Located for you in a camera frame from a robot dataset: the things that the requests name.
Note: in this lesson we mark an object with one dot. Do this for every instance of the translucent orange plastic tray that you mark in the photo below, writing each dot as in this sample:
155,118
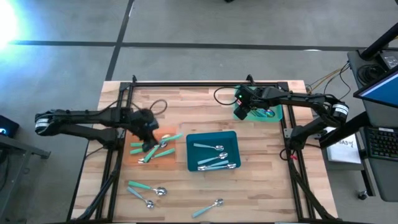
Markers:
169,160

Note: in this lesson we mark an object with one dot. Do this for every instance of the grey metal stand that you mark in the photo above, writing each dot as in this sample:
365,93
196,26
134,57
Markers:
18,149

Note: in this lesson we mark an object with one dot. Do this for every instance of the white printed paper sheet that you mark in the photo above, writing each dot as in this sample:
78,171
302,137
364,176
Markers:
345,152

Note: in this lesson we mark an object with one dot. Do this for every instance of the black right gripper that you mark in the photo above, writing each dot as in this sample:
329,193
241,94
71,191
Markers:
248,97

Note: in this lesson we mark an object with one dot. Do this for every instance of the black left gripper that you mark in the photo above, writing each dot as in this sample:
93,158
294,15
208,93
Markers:
144,124

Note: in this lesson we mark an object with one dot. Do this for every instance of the monitor with blue screen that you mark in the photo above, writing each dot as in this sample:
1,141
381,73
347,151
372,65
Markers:
382,90

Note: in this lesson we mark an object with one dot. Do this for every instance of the black frame clamp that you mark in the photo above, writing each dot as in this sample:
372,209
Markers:
134,78
249,78

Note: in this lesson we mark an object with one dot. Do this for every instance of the black aluminium rig frame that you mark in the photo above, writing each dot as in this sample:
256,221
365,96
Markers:
202,84

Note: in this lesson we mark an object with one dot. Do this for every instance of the black caster wheel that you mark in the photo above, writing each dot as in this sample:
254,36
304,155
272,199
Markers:
362,195

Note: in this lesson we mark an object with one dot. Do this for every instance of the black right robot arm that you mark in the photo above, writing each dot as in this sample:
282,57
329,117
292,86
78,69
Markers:
311,99

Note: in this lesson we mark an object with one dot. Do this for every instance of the black device with blue light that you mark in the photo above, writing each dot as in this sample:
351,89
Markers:
7,126

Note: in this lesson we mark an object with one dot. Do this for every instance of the black diagonal strut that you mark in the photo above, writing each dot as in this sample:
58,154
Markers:
345,130

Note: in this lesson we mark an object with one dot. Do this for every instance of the dark blue plastic tray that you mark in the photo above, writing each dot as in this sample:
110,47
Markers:
230,143

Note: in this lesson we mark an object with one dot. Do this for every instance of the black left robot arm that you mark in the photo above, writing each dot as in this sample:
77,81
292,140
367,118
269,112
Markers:
77,115

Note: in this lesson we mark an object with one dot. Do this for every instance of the silver metal bracket plate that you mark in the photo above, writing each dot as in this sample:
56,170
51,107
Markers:
287,133

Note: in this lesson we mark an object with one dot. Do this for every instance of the translucent green plastic tray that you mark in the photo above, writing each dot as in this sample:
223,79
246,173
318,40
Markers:
278,109

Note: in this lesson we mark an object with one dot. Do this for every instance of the black round pole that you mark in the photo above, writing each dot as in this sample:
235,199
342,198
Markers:
381,42

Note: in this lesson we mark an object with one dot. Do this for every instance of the black keyboard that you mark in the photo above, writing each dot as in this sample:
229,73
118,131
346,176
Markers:
384,143

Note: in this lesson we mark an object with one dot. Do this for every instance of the black power adapter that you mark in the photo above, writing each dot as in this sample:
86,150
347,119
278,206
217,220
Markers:
389,59

